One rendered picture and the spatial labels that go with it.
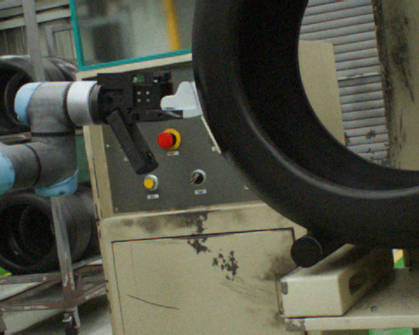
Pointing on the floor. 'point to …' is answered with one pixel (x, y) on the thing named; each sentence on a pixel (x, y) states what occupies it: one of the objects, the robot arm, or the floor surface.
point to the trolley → (59, 279)
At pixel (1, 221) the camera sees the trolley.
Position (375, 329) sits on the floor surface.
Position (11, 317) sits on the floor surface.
